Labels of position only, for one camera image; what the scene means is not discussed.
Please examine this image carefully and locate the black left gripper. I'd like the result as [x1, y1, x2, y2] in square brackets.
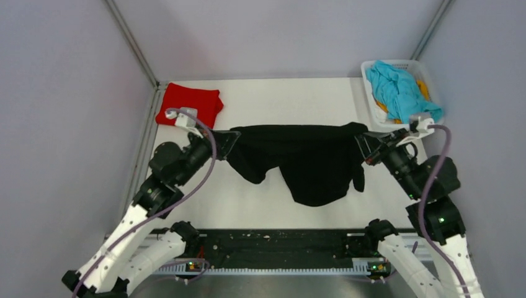
[176, 122, 241, 186]

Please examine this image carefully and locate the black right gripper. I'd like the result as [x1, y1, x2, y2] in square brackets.
[352, 126, 423, 199]

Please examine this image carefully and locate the black t shirt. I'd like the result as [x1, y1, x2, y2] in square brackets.
[227, 122, 368, 207]

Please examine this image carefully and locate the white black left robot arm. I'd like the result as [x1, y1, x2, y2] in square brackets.
[62, 129, 241, 297]

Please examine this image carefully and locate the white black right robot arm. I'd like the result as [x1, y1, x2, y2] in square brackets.
[355, 129, 484, 297]

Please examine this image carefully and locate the folded red t shirt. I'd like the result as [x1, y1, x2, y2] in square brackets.
[155, 83, 224, 129]

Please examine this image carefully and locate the light blue t shirt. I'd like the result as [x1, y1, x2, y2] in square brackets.
[365, 60, 444, 124]

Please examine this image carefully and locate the orange t shirt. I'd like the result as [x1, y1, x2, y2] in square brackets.
[375, 80, 430, 124]

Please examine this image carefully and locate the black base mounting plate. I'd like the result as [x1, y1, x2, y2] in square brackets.
[182, 229, 382, 269]

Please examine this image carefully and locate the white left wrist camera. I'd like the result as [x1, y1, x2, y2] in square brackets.
[164, 107, 203, 138]

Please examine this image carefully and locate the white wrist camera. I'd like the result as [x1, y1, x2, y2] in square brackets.
[395, 114, 435, 147]
[164, 107, 203, 138]

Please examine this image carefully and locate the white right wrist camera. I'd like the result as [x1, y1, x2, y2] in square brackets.
[395, 114, 435, 147]

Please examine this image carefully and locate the grey slotted cable duct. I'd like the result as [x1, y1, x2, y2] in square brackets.
[149, 260, 391, 277]

